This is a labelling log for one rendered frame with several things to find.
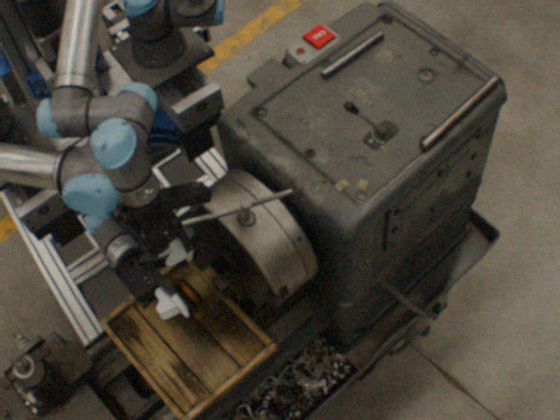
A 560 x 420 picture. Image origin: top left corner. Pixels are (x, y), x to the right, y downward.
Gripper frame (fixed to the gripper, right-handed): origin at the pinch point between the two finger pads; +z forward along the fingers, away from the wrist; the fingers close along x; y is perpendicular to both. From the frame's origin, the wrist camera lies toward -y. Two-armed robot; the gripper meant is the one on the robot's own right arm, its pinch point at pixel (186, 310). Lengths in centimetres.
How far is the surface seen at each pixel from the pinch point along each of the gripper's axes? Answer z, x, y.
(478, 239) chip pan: 22, -53, -88
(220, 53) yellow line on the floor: -142, -108, -105
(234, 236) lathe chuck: 0.6, 15.2, -16.5
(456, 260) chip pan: 22, -53, -77
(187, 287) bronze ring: -2.6, 3.7, -3.2
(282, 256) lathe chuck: 9.1, 10.3, -22.0
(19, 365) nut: -10.4, 10.6, 38.1
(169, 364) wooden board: -0.1, -19.0, 10.6
